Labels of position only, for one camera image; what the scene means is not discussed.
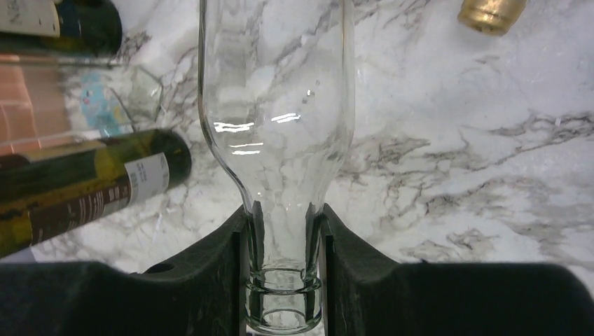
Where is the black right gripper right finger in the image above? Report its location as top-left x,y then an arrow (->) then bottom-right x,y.
320,206 -> 593,335

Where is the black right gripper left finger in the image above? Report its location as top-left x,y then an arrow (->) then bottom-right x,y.
1,209 -> 246,335

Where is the green bottle silver cap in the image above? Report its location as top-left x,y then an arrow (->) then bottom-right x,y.
1,129 -> 192,257

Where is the clear glass bottle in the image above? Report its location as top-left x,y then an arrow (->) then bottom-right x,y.
199,0 -> 355,335
0,60 -> 164,156

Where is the green bottle black cap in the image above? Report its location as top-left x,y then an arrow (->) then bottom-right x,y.
1,0 -> 123,57

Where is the amber bottle gold cap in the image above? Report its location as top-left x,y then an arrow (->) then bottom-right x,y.
457,0 -> 527,36

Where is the peach plastic desk organizer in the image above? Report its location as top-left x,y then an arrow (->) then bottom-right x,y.
1,54 -> 74,155

